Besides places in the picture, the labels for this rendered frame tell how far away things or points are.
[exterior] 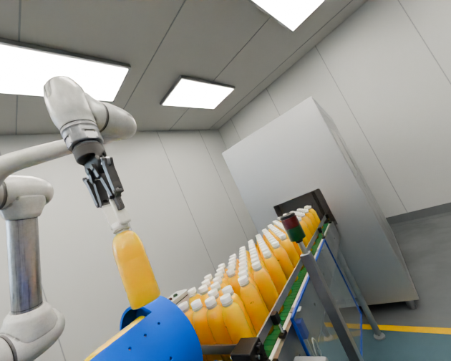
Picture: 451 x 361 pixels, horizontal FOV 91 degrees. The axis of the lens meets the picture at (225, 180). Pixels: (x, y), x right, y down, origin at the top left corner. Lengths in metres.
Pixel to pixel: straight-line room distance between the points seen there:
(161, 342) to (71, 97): 0.66
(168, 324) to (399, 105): 4.24
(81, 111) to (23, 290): 0.81
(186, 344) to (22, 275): 0.78
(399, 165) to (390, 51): 1.72
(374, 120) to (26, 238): 4.40
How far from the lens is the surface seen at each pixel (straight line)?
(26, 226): 1.23
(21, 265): 1.25
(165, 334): 0.69
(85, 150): 0.68
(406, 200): 4.58
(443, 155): 4.46
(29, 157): 0.96
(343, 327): 1.05
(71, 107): 0.72
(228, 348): 0.89
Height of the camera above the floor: 1.37
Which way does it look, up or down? 7 degrees up
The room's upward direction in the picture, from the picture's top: 24 degrees counter-clockwise
